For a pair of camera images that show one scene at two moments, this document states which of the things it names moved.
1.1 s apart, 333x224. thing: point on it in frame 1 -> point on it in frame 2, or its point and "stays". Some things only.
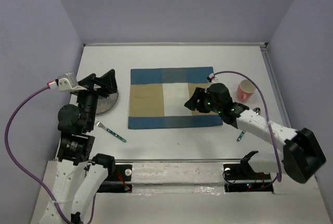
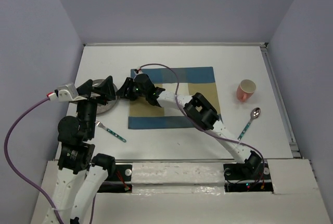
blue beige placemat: x=158 y=97 stays
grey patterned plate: x=104 y=105 stays
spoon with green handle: x=256 y=110 stays
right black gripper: x=200 y=93 -> x=123 y=92
